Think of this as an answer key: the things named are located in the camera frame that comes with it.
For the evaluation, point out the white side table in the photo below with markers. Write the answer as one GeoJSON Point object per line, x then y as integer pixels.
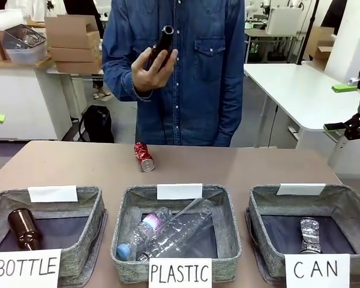
{"type": "Point", "coordinates": [24, 99]}

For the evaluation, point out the small white paper label card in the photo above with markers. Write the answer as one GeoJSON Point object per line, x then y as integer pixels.
{"type": "Point", "coordinates": [180, 192]}
{"type": "Point", "coordinates": [52, 194]}
{"type": "Point", "coordinates": [300, 189]}

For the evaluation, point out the background person in black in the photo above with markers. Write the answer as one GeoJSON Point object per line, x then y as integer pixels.
{"type": "Point", "coordinates": [81, 9]}

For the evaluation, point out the large clear plastic bottle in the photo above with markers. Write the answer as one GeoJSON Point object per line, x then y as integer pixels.
{"type": "Point", "coordinates": [183, 228]}

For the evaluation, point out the crushed red soda can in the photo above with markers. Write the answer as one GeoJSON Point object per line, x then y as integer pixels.
{"type": "Point", "coordinates": [144, 157]}

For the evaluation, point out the large white BOTTLE label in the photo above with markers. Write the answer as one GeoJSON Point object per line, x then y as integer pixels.
{"type": "Point", "coordinates": [27, 267]}

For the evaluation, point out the white machine box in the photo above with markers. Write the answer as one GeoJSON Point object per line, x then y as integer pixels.
{"type": "Point", "coordinates": [283, 21]}

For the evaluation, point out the white power strip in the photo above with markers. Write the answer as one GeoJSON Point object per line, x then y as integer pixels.
{"type": "Point", "coordinates": [293, 131]}

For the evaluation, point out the black backpack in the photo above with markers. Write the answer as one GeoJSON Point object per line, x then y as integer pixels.
{"type": "Point", "coordinates": [97, 124]}

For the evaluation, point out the crushed silver black can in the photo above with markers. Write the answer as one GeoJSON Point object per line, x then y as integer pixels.
{"type": "Point", "coordinates": [310, 235]}

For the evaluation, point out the grey fabric can basket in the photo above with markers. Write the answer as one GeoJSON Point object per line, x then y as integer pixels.
{"type": "Point", "coordinates": [267, 240]}

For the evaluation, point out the dark brown glass bottle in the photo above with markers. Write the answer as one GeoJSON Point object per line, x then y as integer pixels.
{"type": "Point", "coordinates": [165, 37]}

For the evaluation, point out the amber brown glass bottle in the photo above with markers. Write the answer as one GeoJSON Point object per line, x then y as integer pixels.
{"type": "Point", "coordinates": [24, 229]}

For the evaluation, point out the black tripod pole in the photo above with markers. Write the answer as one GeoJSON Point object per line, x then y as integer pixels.
{"type": "Point", "coordinates": [309, 30]}

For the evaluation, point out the person's right hand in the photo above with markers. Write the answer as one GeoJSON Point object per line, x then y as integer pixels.
{"type": "Point", "coordinates": [147, 79]}

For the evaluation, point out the person's torso denim shirt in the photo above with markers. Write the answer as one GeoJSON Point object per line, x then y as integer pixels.
{"type": "Point", "coordinates": [192, 90]}

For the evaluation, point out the person's right forearm denim sleeve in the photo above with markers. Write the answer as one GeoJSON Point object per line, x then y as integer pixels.
{"type": "Point", "coordinates": [120, 87]}

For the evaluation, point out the white pedestal block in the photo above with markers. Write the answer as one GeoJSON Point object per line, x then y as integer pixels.
{"type": "Point", "coordinates": [348, 156]}

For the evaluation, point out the white foam sheet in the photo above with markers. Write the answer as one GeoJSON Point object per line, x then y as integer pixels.
{"type": "Point", "coordinates": [6, 19]}

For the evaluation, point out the large white table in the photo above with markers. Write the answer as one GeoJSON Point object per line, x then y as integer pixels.
{"type": "Point", "coordinates": [294, 90]}

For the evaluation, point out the flat cardboard box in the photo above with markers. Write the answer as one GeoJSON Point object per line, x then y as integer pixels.
{"type": "Point", "coordinates": [75, 54]}
{"type": "Point", "coordinates": [78, 66]}

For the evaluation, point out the large white CAN label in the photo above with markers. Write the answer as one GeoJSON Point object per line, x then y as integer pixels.
{"type": "Point", "coordinates": [316, 268]}

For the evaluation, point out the pink-label plastic bottle blue cap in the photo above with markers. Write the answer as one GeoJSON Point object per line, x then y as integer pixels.
{"type": "Point", "coordinates": [147, 225]}

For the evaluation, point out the grey fabric bottle basket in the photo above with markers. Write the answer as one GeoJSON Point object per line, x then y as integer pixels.
{"type": "Point", "coordinates": [87, 249]}

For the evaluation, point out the background work table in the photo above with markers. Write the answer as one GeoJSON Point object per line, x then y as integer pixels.
{"type": "Point", "coordinates": [270, 45]}

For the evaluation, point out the large cardboard box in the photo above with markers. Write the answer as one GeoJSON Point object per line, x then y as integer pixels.
{"type": "Point", "coordinates": [72, 30]}

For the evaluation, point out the open cardboard box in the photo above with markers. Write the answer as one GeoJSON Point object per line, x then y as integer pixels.
{"type": "Point", "coordinates": [322, 48]}

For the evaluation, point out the person's left forearm denim sleeve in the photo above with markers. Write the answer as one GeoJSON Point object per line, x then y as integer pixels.
{"type": "Point", "coordinates": [231, 105]}

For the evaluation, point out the grey fabric plastic basket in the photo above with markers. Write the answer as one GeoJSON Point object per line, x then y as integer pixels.
{"type": "Point", "coordinates": [225, 258]}

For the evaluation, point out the large white PLASTIC label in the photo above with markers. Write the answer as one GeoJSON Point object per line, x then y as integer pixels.
{"type": "Point", "coordinates": [180, 273]}

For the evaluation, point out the clear plastic storage bin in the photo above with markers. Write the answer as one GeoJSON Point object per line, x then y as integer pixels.
{"type": "Point", "coordinates": [27, 55]}

